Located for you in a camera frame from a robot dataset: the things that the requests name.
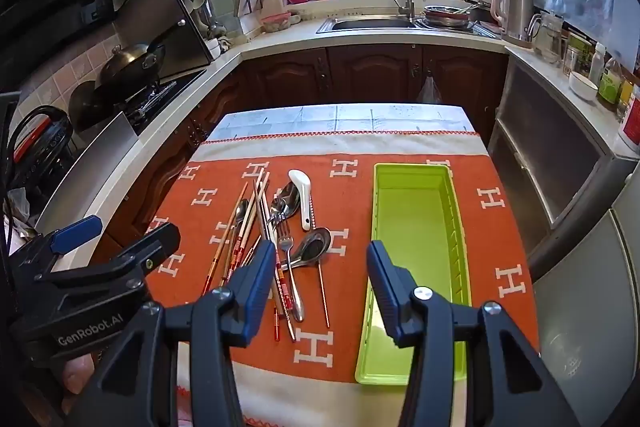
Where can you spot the stainless steel board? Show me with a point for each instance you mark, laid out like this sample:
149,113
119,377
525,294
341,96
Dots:
100,157

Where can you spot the crumpled plastic bag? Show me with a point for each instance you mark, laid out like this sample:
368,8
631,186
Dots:
15,207

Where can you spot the brown wooden chopstick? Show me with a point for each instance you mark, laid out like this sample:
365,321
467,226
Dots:
225,239

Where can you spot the pale chopstick red spiral end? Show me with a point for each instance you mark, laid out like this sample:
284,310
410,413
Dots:
258,207
287,307

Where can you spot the brown wooden kitchen cabinets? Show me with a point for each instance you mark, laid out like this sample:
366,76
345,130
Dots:
370,72

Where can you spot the white ceramic soup spoon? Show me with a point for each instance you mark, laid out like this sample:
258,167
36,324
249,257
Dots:
301,202

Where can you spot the green label bottle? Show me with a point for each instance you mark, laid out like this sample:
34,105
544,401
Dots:
610,83

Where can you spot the white ceramic jar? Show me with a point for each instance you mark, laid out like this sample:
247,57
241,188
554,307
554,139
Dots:
214,48

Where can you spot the steel kitchen sink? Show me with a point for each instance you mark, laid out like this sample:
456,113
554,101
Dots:
370,24

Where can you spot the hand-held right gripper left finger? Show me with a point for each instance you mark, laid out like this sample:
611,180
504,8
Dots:
260,287

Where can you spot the white bowl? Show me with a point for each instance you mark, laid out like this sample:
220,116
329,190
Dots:
583,85

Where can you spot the orange white printed cloth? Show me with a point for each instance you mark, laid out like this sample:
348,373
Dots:
360,207

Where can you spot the white refrigerator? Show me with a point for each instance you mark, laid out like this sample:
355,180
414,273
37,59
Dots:
590,307

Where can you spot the stack of dishes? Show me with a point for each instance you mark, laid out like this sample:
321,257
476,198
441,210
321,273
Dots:
447,16

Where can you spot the person's left hand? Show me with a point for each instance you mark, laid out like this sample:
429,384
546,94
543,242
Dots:
77,374

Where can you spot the white plastic bottle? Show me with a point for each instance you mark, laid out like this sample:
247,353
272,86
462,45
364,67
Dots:
596,64

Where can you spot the stainless steel storage cabinet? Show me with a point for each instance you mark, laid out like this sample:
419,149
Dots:
165,32

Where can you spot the metal chopstick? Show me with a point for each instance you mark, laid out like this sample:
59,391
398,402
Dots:
324,292

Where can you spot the red label white container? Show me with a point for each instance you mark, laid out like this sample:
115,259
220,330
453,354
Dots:
631,119

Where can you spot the wooden chopstick decorated end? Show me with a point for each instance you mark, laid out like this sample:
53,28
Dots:
243,223
255,217

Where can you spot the glass pitcher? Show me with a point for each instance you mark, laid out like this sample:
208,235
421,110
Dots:
547,38

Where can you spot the black round pan lid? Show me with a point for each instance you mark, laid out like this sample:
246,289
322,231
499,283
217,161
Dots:
85,104

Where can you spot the dark wok with lid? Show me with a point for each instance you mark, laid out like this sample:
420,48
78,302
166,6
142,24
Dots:
130,62

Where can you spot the small metal spoon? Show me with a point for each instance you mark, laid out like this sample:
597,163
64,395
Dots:
276,209
242,210

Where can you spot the pale blue table cover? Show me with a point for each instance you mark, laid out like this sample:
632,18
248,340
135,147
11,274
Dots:
350,119

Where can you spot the metal fork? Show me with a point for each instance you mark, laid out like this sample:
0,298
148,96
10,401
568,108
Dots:
285,237

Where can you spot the long metal spoon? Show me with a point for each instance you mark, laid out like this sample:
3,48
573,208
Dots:
289,197

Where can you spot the green plastic utensil tray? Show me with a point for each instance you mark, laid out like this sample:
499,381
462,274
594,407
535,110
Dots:
415,217

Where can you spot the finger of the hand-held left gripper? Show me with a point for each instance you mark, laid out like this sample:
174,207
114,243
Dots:
150,247
75,234

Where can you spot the wide metal soup spoon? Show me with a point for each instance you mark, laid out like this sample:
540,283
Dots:
312,247

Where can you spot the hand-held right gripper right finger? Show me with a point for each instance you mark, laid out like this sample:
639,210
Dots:
385,287

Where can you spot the hanging plastic bag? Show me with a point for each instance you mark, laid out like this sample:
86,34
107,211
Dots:
429,92

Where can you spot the pink bowl with food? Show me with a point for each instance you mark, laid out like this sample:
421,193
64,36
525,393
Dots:
276,23

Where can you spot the black gas stove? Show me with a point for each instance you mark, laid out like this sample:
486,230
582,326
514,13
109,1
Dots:
150,102

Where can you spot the white kitchen countertop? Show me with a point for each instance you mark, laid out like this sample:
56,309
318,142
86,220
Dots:
300,38

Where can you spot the steel electric kettle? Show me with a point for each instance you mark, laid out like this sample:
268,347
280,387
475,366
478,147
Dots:
515,12

